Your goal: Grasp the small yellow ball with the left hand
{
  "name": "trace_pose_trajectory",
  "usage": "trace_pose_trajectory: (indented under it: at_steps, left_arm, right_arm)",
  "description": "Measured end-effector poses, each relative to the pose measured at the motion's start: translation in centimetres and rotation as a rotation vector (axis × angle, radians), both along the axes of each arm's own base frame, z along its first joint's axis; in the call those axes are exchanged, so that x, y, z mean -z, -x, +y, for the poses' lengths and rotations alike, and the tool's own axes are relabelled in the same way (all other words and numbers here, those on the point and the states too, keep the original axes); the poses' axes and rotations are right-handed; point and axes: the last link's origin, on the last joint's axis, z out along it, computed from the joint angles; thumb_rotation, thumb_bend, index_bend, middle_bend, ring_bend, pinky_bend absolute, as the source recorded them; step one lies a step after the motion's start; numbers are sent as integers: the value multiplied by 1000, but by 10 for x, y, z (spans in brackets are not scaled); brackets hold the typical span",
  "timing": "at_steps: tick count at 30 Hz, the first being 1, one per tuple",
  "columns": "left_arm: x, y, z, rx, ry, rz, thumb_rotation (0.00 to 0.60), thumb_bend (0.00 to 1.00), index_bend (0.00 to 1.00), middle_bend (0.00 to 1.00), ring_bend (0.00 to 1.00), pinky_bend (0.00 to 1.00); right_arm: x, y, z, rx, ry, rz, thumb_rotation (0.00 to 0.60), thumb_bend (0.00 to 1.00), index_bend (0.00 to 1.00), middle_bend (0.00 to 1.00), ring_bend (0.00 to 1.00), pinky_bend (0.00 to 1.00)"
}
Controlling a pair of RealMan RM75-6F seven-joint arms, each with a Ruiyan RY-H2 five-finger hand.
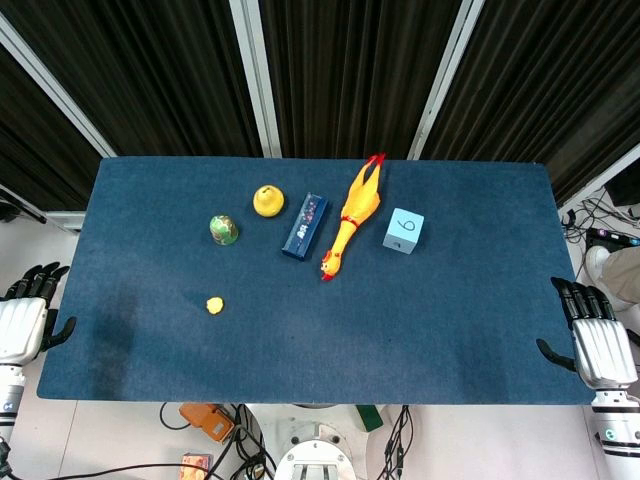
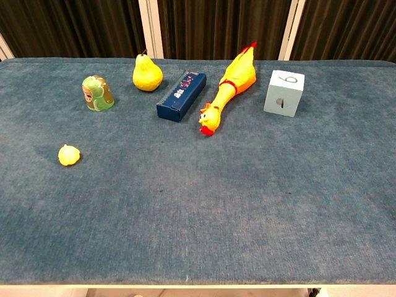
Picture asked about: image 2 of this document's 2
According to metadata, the blue table cloth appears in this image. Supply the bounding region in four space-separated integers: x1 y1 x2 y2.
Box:
0 57 396 286

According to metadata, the dark blue rectangular box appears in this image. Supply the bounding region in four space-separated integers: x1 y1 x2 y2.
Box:
156 70 207 123

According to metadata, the yellow rubber chicken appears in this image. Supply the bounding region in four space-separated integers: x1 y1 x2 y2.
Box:
198 41 258 137

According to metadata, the yellow pear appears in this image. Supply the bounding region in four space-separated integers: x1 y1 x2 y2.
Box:
132 49 164 92

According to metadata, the light blue numbered cube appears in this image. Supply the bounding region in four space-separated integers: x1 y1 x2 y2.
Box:
263 69 306 118

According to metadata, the dark brown curtain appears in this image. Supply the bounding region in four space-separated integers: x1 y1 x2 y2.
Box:
0 0 396 62

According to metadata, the small yellow rubber toy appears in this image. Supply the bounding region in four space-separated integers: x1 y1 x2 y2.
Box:
58 144 81 167

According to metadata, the white vertical post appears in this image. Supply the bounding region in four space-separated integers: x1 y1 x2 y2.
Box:
137 0 165 59
278 0 307 61
0 32 15 62

